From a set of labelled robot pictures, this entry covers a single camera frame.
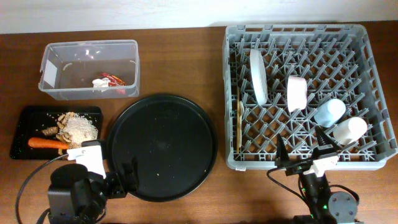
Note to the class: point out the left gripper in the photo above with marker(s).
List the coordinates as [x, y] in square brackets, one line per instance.
[120, 189]

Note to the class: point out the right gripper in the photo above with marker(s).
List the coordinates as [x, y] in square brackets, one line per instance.
[282, 157]

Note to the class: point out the blue cup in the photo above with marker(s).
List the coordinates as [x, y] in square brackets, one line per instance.
[329, 113]

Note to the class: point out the cream white cup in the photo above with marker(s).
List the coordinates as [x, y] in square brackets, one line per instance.
[350, 130]

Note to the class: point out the pink bowl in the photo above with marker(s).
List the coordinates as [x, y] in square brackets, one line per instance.
[296, 93]

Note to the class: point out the peanut shells and rice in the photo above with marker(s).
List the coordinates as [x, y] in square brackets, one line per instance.
[75, 128]

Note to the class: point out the wooden chopstick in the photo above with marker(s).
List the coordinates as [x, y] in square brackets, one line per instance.
[238, 99]

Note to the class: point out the brown walnut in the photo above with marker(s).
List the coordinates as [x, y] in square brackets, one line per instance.
[50, 131]

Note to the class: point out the orange carrot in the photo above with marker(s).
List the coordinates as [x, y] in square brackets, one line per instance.
[46, 143]

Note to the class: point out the red snack wrapper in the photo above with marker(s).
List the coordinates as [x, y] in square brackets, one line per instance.
[115, 81]

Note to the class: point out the grey plate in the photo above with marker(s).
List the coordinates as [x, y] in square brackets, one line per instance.
[258, 76]

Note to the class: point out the white plastic fork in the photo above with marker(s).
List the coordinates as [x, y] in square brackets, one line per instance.
[241, 118]

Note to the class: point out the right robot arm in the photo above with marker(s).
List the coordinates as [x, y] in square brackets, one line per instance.
[325, 205]

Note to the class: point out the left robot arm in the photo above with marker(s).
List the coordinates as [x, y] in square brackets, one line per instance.
[77, 195]

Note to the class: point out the grey dishwasher rack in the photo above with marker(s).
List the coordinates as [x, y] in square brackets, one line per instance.
[337, 62]

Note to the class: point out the round black tray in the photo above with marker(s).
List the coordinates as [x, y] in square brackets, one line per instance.
[161, 148]

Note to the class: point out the black rectangular tray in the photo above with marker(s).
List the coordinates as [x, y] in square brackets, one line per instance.
[34, 119]

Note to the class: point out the clear plastic bin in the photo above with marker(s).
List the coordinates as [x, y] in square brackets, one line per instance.
[68, 69]

